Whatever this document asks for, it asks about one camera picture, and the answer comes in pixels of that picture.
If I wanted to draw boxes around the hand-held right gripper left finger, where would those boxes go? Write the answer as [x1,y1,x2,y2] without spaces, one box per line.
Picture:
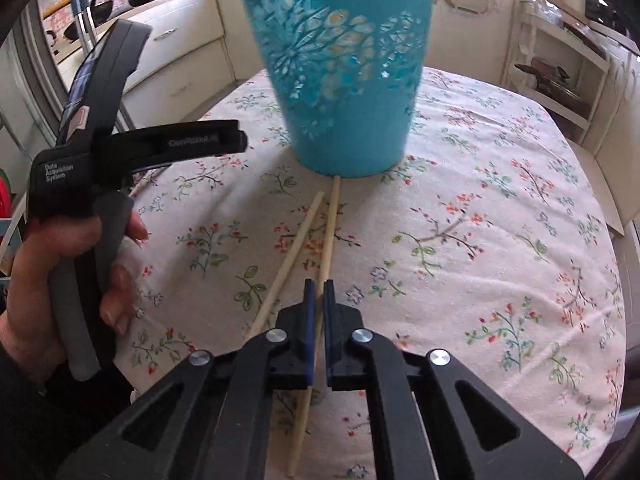
[55,280,316,480]

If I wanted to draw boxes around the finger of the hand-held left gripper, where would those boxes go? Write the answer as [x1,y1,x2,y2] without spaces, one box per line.
[106,119,249,176]

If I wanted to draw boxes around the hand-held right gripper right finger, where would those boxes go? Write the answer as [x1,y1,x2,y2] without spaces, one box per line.
[323,280,586,480]

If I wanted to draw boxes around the wooden chopstick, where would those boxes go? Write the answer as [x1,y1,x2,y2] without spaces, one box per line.
[243,190,326,342]
[286,175,342,478]

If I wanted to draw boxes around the blue floral plastic bucket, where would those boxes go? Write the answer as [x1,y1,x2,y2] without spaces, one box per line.
[233,0,444,179]

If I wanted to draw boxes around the person's left forearm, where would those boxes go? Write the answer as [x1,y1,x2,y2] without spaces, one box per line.
[0,332,137,480]

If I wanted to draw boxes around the person's left hand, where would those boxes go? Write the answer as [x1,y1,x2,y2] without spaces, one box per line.
[0,209,150,387]

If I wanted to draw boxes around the red plastic object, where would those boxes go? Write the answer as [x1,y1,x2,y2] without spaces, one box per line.
[0,169,14,222]

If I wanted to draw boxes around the floral tablecloth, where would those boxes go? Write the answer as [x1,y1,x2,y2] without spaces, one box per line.
[112,62,629,480]

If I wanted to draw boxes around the black wok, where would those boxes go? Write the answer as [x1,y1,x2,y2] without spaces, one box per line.
[64,0,117,42]

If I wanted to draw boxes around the orange rod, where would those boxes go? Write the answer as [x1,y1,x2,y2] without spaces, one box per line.
[41,1,77,21]

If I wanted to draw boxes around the white trolley rack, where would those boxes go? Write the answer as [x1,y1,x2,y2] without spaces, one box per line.
[504,0,612,147]

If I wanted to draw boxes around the metal door frame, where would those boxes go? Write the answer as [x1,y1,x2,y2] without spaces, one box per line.
[9,4,72,162]

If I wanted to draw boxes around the blue-handled mop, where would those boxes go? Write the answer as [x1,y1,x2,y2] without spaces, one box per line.
[69,0,99,63]

